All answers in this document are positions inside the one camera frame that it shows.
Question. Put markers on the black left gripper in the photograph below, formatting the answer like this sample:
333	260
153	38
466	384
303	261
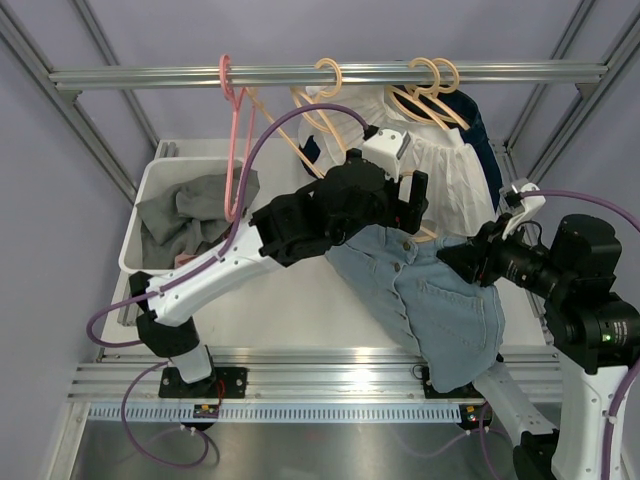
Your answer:
401	213

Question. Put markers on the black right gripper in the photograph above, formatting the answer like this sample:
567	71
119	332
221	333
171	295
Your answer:
478	257

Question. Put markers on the light blue denim skirt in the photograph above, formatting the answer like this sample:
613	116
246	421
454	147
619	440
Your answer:
422	304

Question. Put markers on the pink plastic hanger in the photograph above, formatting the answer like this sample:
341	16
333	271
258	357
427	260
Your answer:
235	99

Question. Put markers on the grey pleated skirt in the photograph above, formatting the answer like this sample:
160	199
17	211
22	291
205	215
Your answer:
187	217

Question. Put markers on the pink ruffled skirt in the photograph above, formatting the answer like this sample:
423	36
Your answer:
183	259

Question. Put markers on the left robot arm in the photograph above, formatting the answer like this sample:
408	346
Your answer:
290	228

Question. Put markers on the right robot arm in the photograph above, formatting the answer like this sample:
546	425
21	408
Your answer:
595	333

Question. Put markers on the white pleated skirt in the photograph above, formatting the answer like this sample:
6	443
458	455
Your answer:
444	139

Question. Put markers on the dark navy skirt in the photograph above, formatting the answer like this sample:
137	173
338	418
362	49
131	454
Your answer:
476	136

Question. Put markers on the white plastic basket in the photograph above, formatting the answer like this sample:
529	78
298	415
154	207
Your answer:
159	175

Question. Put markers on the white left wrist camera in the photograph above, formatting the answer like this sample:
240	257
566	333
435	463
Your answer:
385	148

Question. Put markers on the aluminium frame strut right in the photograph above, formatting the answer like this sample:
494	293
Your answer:
603	33

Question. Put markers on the aluminium frame strut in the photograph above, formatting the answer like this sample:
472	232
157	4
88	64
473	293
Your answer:
65	100
603	33

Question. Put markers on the aluminium hanging rail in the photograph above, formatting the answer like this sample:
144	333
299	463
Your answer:
394	72

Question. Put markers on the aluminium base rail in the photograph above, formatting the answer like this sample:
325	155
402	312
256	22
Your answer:
359	375

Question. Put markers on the white slotted cable duct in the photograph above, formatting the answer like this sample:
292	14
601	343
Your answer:
280	413

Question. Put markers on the aluminium frame strut left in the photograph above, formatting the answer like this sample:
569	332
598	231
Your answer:
65	100

